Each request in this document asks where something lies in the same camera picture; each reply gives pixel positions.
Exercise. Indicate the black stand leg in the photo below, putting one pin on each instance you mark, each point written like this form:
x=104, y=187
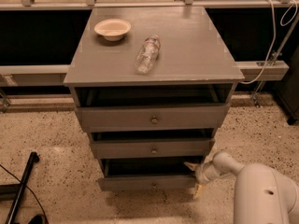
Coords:
x=14, y=192

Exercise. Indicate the dark cabinet at right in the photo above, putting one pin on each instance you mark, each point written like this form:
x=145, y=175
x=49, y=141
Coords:
x=287, y=90

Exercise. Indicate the grey bottom drawer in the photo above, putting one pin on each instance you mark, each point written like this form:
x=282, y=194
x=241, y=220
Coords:
x=147, y=173

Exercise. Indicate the clear plastic water bottle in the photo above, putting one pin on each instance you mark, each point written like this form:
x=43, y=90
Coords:
x=147, y=56

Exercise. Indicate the black shoe tip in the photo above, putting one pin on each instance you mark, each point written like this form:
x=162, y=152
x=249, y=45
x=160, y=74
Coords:
x=38, y=219

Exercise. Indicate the grey top drawer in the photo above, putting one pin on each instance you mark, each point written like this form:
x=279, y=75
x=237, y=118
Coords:
x=149, y=118

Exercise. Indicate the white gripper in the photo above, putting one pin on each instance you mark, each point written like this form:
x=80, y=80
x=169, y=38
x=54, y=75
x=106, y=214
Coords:
x=200, y=174

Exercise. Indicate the white paper bowl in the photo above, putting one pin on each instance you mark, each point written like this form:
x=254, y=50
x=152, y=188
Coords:
x=112, y=29

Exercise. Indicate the grey drawer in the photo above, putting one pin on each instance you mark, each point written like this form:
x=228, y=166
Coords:
x=152, y=148
x=147, y=173
x=149, y=118

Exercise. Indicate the grey wooden drawer cabinet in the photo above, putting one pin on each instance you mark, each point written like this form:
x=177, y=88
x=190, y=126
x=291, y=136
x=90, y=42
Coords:
x=193, y=67

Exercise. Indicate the grey middle drawer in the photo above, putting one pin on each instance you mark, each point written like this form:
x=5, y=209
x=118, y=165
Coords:
x=152, y=148

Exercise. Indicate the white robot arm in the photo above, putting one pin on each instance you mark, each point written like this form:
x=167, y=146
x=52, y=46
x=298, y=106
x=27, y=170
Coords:
x=262, y=194

